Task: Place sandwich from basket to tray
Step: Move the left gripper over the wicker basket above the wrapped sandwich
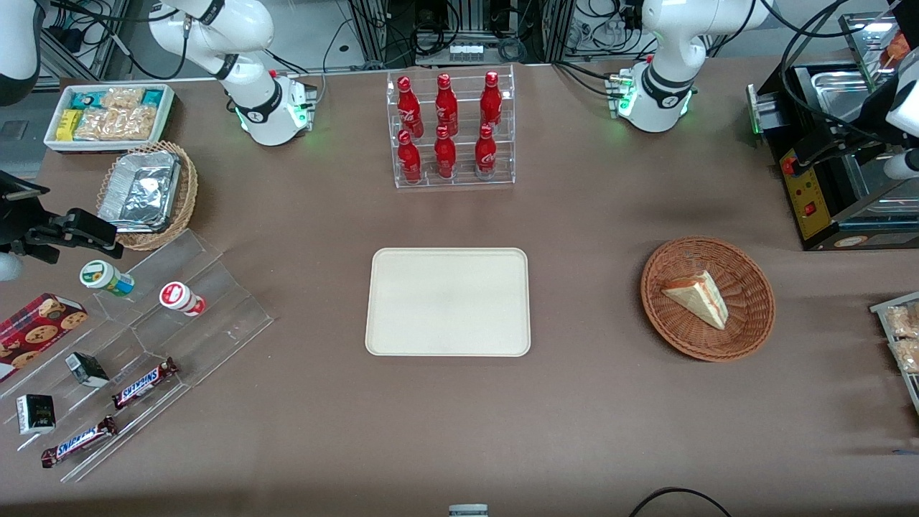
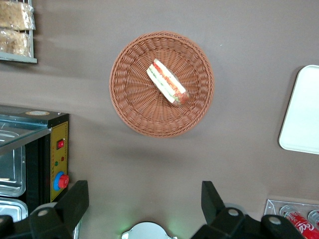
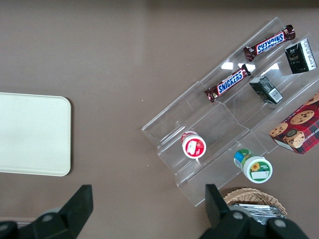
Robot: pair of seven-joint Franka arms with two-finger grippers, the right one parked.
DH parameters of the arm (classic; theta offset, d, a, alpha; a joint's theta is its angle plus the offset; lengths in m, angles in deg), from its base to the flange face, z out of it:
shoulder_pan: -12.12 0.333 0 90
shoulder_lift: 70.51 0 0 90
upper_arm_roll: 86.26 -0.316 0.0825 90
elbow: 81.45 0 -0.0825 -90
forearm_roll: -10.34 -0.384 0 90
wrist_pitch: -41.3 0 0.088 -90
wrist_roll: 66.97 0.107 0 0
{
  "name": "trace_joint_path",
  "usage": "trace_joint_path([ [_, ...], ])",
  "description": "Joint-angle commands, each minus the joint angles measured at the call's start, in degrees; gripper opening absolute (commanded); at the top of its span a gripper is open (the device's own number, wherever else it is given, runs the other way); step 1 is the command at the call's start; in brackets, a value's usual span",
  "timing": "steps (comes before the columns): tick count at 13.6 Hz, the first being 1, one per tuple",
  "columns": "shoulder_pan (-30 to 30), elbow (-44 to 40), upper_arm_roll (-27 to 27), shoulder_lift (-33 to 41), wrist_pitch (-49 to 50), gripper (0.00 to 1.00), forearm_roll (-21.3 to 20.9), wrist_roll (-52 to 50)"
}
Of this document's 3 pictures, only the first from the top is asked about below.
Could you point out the round brown wicker basket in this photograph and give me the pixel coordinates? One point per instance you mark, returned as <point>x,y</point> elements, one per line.
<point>747,316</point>

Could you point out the cream rectangular plastic tray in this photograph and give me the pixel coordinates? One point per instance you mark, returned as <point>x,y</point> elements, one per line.
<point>445,301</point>

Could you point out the teal snack pack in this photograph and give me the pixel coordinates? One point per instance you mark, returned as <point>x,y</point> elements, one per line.
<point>87,99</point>

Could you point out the white power strip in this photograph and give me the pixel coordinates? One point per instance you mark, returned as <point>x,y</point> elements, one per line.
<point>465,52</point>

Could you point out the red cola bottle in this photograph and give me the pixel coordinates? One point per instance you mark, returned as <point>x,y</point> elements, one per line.
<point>409,161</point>
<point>486,154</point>
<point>408,108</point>
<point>445,158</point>
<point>446,104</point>
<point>491,100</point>

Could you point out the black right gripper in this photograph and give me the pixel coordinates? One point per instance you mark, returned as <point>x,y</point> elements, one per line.
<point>13,221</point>

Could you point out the silver foil container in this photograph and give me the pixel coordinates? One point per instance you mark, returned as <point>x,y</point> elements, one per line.
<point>140,194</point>

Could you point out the small grey box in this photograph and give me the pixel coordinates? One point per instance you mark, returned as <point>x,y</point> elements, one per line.
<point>468,510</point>

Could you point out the yogurt cup with green lid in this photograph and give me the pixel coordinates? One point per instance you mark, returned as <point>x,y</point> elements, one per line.
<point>104,278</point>

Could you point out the brown Snickers bar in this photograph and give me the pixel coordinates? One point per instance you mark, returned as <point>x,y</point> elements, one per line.
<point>79,441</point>
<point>143,383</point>

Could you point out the triangular sandwich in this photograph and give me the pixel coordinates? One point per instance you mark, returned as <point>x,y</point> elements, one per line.
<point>700,301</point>

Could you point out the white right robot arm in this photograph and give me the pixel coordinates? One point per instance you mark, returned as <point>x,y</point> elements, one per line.
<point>251,100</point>

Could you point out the black food warmer machine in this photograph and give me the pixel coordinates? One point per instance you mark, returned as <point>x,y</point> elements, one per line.
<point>826,201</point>

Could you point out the clear acrylic bottle rack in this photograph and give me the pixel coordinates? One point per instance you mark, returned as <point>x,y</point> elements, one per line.
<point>452,179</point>

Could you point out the grey tray with snacks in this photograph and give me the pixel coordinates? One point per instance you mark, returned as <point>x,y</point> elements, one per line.
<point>879,309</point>

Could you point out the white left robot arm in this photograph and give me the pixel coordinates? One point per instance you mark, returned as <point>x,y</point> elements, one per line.
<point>660,86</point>

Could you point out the white rectangular snack bin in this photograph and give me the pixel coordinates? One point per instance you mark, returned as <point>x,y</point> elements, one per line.
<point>54,140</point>

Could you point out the yellow snack pack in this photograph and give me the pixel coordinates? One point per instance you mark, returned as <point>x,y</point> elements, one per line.
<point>69,123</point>

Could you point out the light wicker basket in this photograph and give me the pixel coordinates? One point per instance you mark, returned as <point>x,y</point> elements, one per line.
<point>185,197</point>

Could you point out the clear acrylic stepped display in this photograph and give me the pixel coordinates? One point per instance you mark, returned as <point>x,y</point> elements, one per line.
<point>215,316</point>

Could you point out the clear cracker snack bag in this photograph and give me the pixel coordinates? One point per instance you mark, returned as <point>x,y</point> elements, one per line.
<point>115,123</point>

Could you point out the yogurt cup with red lid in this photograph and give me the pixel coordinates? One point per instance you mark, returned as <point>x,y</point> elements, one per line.
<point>181,298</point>

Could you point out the clear cracker snack pack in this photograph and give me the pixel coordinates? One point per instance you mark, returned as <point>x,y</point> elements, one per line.
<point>903,321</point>
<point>907,355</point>

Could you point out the red plaid cookie box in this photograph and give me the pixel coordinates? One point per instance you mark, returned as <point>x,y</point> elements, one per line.
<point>32,334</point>

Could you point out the small black white carton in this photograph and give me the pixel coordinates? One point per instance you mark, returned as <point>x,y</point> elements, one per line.
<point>36,414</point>

